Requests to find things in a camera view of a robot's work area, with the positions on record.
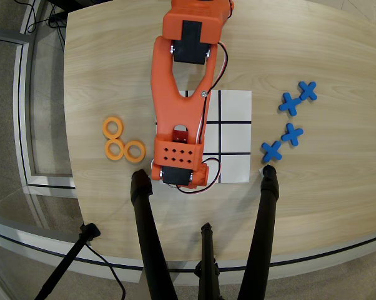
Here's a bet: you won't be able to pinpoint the white tic-tac-toe grid paper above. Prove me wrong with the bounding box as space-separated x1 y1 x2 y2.
155 89 253 185

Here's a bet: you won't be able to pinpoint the blue foam cross piece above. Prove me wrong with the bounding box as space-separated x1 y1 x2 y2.
278 92 302 117
297 81 319 103
261 140 283 164
280 122 304 147

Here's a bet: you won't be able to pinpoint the thick black tripod leg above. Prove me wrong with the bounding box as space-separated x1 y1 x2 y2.
130 169 179 300
236 164 281 300

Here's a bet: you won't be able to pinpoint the slim black stand pole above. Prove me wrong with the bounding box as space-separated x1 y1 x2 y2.
33 222 101 300

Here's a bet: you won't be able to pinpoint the orange foam ring piece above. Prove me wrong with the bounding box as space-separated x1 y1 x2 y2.
102 116 125 140
104 138 126 162
124 140 147 164

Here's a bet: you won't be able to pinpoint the black cable on floor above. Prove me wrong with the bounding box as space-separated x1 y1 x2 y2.
81 240 127 300

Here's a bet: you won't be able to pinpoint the black cables with plug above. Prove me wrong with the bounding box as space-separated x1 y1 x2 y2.
24 0 67 48

